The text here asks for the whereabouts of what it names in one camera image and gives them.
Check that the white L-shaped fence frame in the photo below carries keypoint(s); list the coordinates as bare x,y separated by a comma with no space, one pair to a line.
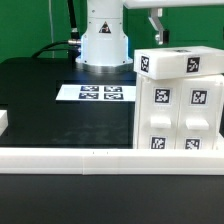
112,161

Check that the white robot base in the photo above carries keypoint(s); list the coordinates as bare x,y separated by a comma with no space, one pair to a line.
104,45

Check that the white block at left edge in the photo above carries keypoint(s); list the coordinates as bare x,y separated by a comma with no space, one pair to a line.
3,121

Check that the white cabinet door panel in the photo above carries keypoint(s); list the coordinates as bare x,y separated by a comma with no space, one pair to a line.
178,62

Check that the white fiducial marker sheet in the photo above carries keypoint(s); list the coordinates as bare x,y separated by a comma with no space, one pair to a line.
107,93

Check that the white cabinet body box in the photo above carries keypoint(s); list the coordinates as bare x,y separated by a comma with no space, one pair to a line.
180,113

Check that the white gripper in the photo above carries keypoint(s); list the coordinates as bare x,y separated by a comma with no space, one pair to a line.
156,12

